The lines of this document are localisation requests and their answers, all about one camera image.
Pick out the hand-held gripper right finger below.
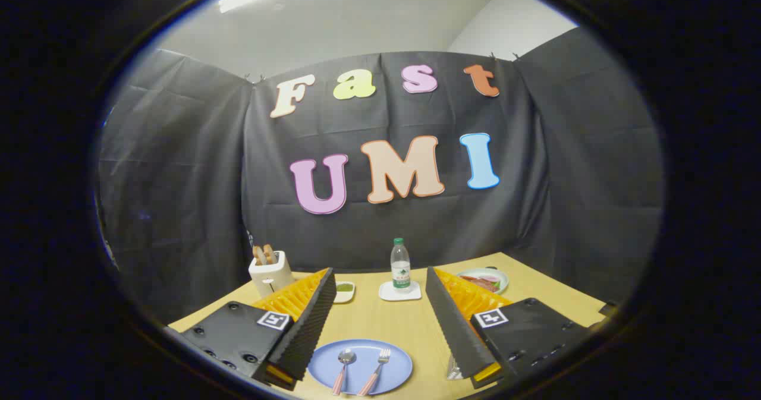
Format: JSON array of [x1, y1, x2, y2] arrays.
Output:
[[425, 266, 595, 389]]

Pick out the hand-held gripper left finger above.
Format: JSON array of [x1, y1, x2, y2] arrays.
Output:
[[178, 267, 337, 392]]

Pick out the spoon with checkered handle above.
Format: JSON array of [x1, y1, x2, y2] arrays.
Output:
[[332, 348, 357, 396]]

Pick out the fork with checkered handle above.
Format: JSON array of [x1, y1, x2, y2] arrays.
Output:
[[357, 348, 392, 396]]

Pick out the red meat slices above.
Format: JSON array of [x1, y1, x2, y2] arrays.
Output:
[[463, 275, 503, 292]]

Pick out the white toaster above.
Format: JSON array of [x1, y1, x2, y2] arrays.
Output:
[[248, 250, 296, 298]]

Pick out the pale green food plate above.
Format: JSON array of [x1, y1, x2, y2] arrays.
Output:
[[455, 267, 510, 295]]

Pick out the blue round plate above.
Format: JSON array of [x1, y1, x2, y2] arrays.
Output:
[[307, 339, 413, 396]]

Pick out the white square coaster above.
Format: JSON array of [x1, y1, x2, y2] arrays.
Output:
[[379, 280, 422, 302]]

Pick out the clear plastic water bottle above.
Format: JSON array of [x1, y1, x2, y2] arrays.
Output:
[[390, 238, 412, 291]]

